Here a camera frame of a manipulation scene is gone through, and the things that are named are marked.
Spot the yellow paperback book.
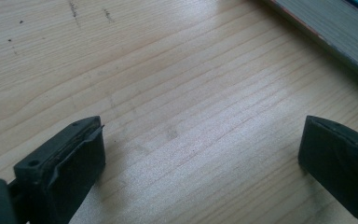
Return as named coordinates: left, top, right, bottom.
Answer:
left=268, top=0, right=358, bottom=88

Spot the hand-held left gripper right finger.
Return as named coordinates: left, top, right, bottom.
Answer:
left=297, top=115, right=358, bottom=224

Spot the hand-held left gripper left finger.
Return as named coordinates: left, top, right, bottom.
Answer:
left=12, top=115, right=107, bottom=224

